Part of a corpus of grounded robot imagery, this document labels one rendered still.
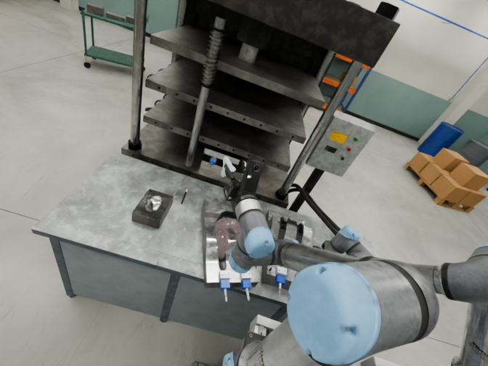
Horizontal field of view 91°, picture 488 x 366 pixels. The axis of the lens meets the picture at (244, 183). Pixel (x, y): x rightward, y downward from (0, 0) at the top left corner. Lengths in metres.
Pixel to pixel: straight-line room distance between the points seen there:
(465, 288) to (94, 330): 1.90
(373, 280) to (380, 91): 7.97
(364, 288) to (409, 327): 0.08
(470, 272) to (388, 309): 0.50
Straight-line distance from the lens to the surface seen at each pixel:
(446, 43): 8.56
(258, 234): 0.61
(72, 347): 2.02
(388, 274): 0.41
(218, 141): 1.74
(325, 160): 1.86
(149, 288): 1.63
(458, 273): 0.85
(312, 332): 0.38
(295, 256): 0.67
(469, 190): 5.99
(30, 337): 2.10
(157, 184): 1.63
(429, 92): 8.81
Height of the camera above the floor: 1.91
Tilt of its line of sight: 37 degrees down
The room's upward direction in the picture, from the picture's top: 23 degrees clockwise
